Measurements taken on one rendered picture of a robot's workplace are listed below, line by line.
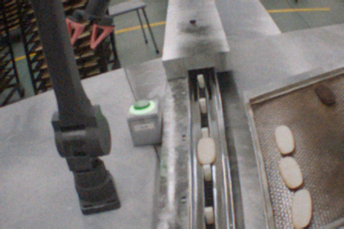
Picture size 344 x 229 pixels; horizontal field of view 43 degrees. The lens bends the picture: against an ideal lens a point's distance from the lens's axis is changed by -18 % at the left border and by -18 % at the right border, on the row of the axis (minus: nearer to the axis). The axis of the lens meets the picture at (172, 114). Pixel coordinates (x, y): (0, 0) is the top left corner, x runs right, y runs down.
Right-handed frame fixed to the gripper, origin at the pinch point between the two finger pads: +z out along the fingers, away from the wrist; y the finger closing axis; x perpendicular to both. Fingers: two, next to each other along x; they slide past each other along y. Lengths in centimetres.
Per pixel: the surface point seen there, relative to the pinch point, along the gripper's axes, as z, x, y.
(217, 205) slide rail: 6, -58, -17
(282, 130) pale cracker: -8, -59, -4
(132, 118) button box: 7.4, -25.9, -3.2
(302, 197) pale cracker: -5, -73, -21
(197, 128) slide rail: 4.0, -37.7, 3.9
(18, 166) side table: 31.4, -6.2, -18.6
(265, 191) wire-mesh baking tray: -1, -65, -18
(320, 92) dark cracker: -17, -60, 8
